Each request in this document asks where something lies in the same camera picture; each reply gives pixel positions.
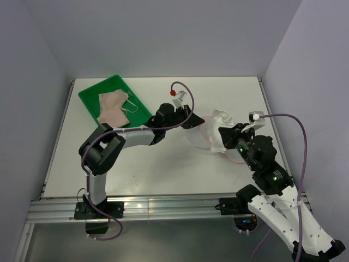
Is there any beige pink bra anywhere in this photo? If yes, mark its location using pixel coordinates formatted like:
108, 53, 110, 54
98, 90, 139, 128

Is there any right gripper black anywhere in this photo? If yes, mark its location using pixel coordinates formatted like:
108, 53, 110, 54
218, 122, 257, 170

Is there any white mesh laundry bag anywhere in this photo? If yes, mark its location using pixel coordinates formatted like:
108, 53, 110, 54
185, 116, 244, 165

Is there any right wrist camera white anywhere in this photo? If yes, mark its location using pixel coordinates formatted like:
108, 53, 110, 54
241, 111, 266, 133

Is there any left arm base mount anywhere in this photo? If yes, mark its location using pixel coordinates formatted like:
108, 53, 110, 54
74, 199, 124, 235

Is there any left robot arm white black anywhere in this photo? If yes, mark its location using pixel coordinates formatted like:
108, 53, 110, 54
79, 103, 204, 218

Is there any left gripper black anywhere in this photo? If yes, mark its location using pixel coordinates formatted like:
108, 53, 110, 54
164, 105, 204, 132

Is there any green plastic tray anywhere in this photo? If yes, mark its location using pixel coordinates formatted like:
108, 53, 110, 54
79, 75, 152, 128

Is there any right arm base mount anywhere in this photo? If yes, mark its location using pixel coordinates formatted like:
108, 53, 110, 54
215, 197, 258, 233

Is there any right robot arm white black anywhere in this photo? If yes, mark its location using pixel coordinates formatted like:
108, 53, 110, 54
218, 123, 345, 261

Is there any white bra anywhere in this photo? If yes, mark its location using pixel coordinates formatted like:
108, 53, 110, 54
208, 109, 235, 154

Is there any aluminium front rail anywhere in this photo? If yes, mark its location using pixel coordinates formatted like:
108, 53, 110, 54
26, 194, 311, 224

